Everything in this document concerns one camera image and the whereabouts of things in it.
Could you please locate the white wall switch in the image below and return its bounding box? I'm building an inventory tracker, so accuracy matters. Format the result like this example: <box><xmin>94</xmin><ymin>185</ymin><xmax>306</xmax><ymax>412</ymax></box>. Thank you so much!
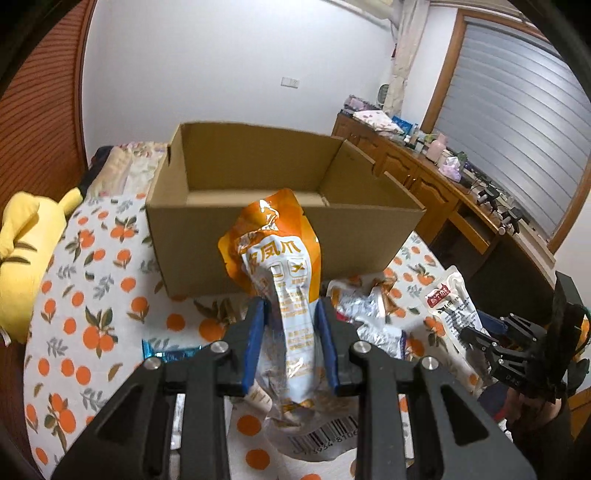
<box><xmin>280</xmin><ymin>77</ymin><xmax>300</xmax><ymax>89</ymax></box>

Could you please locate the red white foil snack pack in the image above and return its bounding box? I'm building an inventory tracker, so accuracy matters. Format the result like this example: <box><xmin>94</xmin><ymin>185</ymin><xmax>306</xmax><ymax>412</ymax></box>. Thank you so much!
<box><xmin>423</xmin><ymin>266</ymin><xmax>486</xmax><ymax>350</ymax></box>

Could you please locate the blue foil candy wrapper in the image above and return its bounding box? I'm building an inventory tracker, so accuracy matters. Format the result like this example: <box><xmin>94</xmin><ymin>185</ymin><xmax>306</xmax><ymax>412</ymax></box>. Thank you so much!
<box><xmin>141</xmin><ymin>340</ymin><xmax>201</xmax><ymax>363</ymax></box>

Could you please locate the wooden sideboard cabinet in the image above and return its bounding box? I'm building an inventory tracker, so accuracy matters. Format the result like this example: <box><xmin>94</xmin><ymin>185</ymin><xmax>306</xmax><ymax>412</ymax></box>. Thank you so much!
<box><xmin>330</xmin><ymin>112</ymin><xmax>560</xmax><ymax>287</ymax></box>

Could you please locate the pink bottle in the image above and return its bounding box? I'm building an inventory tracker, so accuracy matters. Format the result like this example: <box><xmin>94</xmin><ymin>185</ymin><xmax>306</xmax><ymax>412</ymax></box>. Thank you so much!
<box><xmin>426</xmin><ymin>133</ymin><xmax>447</xmax><ymax>163</ymax></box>

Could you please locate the yellow plush toy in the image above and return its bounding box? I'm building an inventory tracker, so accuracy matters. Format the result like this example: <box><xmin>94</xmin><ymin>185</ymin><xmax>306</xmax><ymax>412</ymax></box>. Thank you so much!
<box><xmin>0</xmin><ymin>188</ymin><xmax>83</xmax><ymax>344</ymax></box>

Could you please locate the brown cardboard box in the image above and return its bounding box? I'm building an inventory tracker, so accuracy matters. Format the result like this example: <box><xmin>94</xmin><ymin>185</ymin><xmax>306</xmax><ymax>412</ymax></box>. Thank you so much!
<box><xmin>146</xmin><ymin>122</ymin><xmax>425</xmax><ymax>297</ymax></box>

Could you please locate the grey window blind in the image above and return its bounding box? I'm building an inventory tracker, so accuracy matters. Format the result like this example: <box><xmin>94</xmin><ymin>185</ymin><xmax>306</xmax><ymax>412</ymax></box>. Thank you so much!
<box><xmin>435</xmin><ymin>19</ymin><xmax>590</xmax><ymax>236</ymax></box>

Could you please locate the orange print bed sheet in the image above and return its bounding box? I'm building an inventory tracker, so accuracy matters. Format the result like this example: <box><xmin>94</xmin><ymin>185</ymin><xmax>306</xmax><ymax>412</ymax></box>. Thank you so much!
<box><xmin>24</xmin><ymin>195</ymin><xmax>484</xmax><ymax>477</ymax></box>

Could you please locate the floral folded cloth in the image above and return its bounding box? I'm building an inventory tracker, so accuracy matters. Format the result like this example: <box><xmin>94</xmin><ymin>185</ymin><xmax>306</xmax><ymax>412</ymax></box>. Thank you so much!
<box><xmin>353</xmin><ymin>110</ymin><xmax>404</xmax><ymax>135</ymax></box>

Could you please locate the person's right hand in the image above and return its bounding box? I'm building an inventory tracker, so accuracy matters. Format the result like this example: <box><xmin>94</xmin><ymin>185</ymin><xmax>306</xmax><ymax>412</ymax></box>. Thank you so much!
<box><xmin>503</xmin><ymin>388</ymin><xmax>562</xmax><ymax>430</ymax></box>

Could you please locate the silver white snack pouch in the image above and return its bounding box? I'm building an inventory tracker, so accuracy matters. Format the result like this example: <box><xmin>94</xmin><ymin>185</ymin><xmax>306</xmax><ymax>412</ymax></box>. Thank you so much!
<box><xmin>327</xmin><ymin>280</ymin><xmax>407</xmax><ymax>360</ymax></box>

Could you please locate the floral quilt blanket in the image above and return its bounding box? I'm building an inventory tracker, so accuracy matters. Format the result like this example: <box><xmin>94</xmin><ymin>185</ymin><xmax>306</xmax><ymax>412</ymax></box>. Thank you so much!
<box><xmin>87</xmin><ymin>141</ymin><xmax>167</xmax><ymax>198</ymax></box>

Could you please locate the orange white chicken feet pack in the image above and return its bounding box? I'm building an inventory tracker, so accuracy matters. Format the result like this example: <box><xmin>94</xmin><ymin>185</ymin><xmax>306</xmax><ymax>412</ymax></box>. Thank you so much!
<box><xmin>218</xmin><ymin>189</ymin><xmax>358</xmax><ymax>462</ymax></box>

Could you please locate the brown louvered wardrobe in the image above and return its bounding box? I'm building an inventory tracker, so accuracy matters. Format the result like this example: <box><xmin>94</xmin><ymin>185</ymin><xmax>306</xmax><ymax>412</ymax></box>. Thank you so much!
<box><xmin>1</xmin><ymin>1</ymin><xmax>96</xmax><ymax>204</ymax></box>

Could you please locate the beige floral curtain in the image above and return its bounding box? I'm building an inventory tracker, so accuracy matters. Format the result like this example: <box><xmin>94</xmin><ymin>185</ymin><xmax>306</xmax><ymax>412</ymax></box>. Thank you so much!
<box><xmin>384</xmin><ymin>0</ymin><xmax>430</xmax><ymax>116</ymax></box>

